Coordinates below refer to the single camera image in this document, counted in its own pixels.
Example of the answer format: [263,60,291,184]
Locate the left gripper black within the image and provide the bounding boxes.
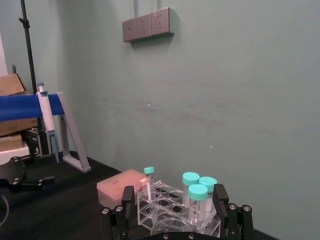
[0,156,56,194]

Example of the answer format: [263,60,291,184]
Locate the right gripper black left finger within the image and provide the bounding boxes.
[100,185,137,240]

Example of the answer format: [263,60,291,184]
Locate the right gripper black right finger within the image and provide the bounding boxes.
[212,183,254,240]

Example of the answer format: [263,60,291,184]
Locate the pink pipette tip box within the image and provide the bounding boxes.
[96,168,149,208]

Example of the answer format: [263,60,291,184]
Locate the wide tube with teal cap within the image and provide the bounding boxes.
[181,171,199,210]
[198,176,218,201]
[187,184,210,225]

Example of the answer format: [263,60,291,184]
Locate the slim tube with teal cap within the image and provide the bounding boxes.
[143,166,156,202]

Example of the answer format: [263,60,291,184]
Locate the clear acrylic tube rack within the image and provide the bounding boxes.
[136,179,224,239]

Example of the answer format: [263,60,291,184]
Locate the white flat box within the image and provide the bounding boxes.
[0,145,31,164]

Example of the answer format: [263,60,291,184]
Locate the flat brown cardboard box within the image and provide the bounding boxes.
[0,116,39,137]

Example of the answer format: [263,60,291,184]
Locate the white and blue pipette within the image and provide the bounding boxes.
[36,82,61,164]

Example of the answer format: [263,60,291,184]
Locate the grey and blue pipette stand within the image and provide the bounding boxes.
[0,91,92,174]

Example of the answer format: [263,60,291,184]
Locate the open brown cardboard box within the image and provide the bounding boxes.
[0,72,28,97]

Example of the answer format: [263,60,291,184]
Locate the white panel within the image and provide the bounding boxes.
[0,31,8,76]

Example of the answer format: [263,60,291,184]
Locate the black tripod pole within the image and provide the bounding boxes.
[18,0,38,95]

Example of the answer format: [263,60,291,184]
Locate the thin grey cable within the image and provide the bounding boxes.
[0,194,11,227]

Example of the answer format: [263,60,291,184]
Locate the black metal frame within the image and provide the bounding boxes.
[20,127,55,159]

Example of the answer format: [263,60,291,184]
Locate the grey wall socket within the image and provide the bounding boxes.
[121,17,138,43]
[135,12,153,40]
[150,7,176,39]

